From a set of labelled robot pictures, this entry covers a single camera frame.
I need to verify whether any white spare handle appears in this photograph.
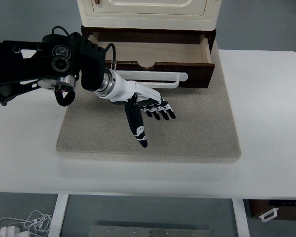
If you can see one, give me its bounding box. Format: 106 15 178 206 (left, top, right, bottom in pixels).
259 208 279 223

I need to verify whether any white cable bundle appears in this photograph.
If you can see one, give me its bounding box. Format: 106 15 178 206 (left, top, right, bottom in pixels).
0 210 53 237

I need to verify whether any spare brown drawer box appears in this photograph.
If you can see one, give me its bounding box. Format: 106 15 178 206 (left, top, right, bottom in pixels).
248 199 296 221

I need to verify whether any dark wood drawer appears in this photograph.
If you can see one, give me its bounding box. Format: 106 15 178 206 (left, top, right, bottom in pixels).
88 32 215 88

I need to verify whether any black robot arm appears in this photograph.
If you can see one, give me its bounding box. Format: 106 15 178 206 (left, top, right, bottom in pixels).
0 32 176 147

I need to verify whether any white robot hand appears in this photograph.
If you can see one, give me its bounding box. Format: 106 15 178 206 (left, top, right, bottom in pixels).
95 69 176 148

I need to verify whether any white drawer handle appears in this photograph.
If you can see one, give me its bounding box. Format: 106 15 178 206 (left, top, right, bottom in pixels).
116 70 188 89

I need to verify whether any white charger adapter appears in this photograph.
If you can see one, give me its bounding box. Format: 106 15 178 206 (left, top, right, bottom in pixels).
0 226 20 237

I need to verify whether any beige fabric mat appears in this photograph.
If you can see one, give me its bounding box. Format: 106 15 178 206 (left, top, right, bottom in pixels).
56 45 241 163

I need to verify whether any white table leg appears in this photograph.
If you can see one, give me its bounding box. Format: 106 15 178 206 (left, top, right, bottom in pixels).
232 198 250 237
48 194 69 237

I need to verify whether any white table leg right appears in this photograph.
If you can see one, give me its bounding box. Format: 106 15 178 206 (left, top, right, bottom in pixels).
232 198 250 237

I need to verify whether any white table leg left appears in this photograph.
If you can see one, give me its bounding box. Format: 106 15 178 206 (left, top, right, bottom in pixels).
48 194 69 237

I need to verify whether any cream upper cabinet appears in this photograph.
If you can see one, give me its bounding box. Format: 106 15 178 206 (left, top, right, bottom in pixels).
77 0 222 31

